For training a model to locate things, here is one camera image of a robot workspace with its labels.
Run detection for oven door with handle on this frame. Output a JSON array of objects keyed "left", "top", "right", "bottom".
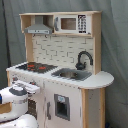
[{"left": 28, "top": 99, "right": 37, "bottom": 119}]

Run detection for grey range hood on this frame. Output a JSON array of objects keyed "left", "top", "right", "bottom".
[{"left": 24, "top": 16, "right": 52, "bottom": 34}]

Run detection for white microwave door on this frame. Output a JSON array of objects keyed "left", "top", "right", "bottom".
[{"left": 54, "top": 14, "right": 92, "bottom": 34}]

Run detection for wooden toy kitchen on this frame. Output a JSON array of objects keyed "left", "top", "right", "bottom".
[{"left": 7, "top": 11, "right": 114, "bottom": 128}]

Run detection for white dishwasher cabinet door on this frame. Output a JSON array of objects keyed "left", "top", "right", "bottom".
[{"left": 45, "top": 81, "right": 81, "bottom": 128}]

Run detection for black stovetop red burners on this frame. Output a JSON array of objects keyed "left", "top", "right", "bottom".
[{"left": 18, "top": 62, "right": 55, "bottom": 73}]

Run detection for grey toy sink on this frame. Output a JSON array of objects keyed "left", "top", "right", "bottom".
[{"left": 52, "top": 68, "right": 92, "bottom": 81}]

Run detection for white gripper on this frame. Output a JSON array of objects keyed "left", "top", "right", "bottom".
[{"left": 13, "top": 80, "right": 40, "bottom": 95}]

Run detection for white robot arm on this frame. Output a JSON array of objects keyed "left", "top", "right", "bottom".
[{"left": 0, "top": 80, "right": 40, "bottom": 128}]

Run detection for black toy faucet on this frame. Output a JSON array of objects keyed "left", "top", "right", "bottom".
[{"left": 75, "top": 51, "right": 93, "bottom": 70}]

